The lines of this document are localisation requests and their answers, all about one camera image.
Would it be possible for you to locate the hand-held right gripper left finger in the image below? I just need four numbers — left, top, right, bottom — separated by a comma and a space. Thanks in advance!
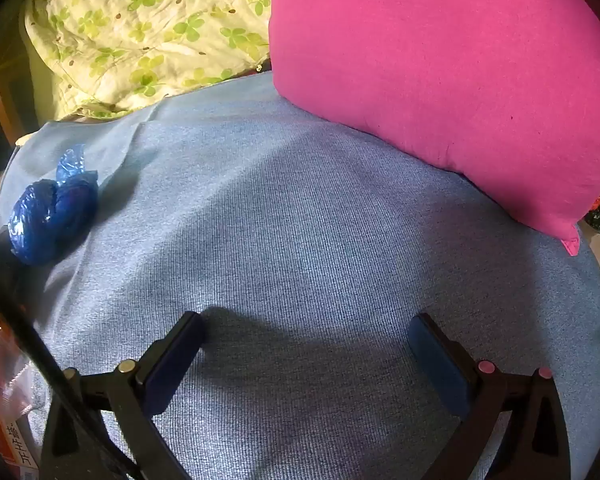
40, 311, 206, 480

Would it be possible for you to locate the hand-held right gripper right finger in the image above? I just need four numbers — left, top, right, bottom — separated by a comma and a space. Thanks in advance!
407, 312, 581, 480

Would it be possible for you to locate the light blue bed sheet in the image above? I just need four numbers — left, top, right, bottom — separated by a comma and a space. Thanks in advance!
0, 72, 600, 480

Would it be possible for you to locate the white printed cardboard box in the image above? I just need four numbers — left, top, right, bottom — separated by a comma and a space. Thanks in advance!
0, 400, 46, 480

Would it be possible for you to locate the crumpled blue plastic bag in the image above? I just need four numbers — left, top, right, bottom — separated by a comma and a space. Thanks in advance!
7, 144, 100, 267

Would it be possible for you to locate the pink pillow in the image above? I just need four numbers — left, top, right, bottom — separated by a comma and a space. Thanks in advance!
268, 0, 600, 258

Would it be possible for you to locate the clover print quilt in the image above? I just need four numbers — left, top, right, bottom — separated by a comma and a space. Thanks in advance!
24, 0, 276, 120

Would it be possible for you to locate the black cable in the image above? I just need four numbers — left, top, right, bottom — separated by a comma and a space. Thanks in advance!
0, 275, 148, 480

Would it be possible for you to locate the wooden furniture frame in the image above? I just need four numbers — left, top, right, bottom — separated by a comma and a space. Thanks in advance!
0, 55, 26, 146

